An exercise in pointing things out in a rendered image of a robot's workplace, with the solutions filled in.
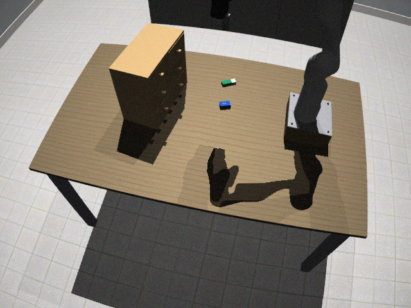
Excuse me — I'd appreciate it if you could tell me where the small wooden chest of drawers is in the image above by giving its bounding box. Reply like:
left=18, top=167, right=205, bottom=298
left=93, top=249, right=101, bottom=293
left=109, top=23, right=184, bottom=130

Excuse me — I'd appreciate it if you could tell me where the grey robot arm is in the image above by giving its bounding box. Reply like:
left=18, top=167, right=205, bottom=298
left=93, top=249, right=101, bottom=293
left=293, top=0, right=342, bottom=123

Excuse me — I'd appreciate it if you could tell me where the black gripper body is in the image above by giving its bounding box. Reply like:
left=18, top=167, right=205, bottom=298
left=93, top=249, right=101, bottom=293
left=211, top=0, right=232, bottom=19

